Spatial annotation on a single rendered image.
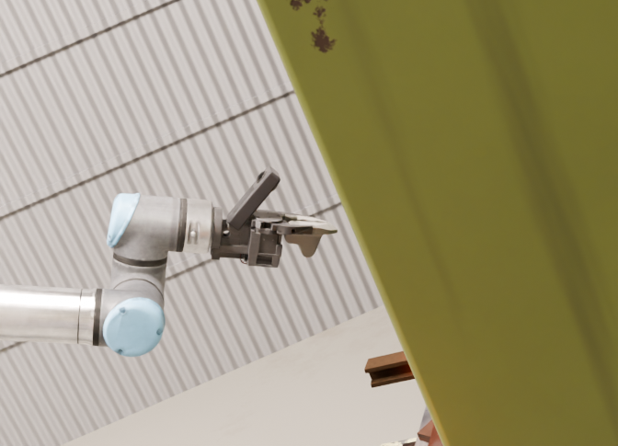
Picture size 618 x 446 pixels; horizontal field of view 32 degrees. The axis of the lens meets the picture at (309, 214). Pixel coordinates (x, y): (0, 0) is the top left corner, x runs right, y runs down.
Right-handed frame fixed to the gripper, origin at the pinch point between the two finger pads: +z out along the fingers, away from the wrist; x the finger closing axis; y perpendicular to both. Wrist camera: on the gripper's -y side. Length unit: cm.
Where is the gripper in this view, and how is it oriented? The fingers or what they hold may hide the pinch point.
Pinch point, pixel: (330, 225)
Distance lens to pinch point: 184.3
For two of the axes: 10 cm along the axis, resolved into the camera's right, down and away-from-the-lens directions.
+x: 1.5, 2.7, -9.5
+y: -1.3, 9.6, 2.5
